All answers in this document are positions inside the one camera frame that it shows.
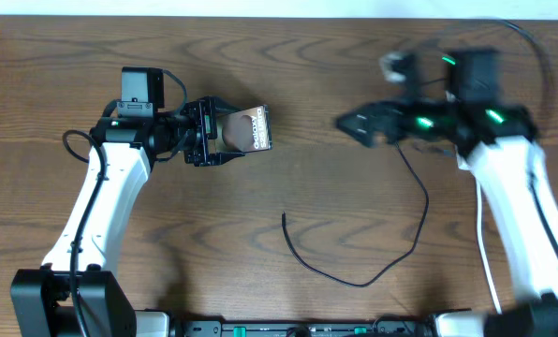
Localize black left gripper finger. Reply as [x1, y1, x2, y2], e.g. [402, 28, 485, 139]
[212, 96, 242, 115]
[209, 152, 245, 166]

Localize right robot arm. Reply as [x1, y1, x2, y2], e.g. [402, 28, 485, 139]
[336, 101, 558, 336]

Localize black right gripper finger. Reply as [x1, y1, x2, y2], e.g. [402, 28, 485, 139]
[337, 102, 387, 125]
[337, 119, 386, 148]

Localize black charger cable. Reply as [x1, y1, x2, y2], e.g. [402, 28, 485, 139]
[281, 142, 431, 288]

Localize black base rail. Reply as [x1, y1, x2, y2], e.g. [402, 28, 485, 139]
[169, 316, 434, 337]

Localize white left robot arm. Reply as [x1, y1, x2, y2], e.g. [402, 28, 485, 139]
[10, 96, 246, 336]

